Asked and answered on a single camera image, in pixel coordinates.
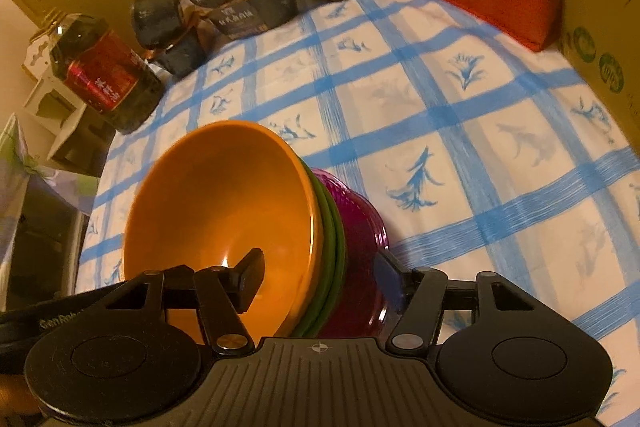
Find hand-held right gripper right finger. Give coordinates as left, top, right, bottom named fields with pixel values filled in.
left=372, top=249, right=538, bottom=352

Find white wooden furniture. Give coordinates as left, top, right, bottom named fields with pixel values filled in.
left=19, top=41, right=117, bottom=178

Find red label oil bottle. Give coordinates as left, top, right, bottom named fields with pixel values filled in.
left=49, top=13, right=167, bottom=136

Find large pink patterned plate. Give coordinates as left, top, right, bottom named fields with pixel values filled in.
left=312, top=167, right=392, bottom=340

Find small pink patterned plate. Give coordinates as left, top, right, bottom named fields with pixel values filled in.
left=310, top=167, right=362, bottom=208

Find blue checked tablecloth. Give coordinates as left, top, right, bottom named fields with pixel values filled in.
left=80, top=0, right=640, bottom=410

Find dark tilted cup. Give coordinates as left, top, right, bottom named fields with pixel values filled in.
left=130, top=0, right=185, bottom=48

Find black plastic container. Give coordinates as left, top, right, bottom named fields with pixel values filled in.
left=149, top=26, right=207, bottom=76

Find small green bowl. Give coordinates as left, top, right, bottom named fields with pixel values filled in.
left=287, top=155, right=335, bottom=339

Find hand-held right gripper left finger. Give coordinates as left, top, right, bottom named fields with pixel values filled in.
left=102, top=248, right=266, bottom=354

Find orange bowl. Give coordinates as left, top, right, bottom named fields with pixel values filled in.
left=123, top=120, right=322, bottom=339

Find large green bowl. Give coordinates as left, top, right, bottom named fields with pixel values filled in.
left=300, top=167, right=348, bottom=339

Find black rectangular food box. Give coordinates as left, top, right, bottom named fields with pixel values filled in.
left=209, top=0, right=300, bottom=42

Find brown cardboard box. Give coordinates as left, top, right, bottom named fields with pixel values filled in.
left=559, top=0, right=640, bottom=108

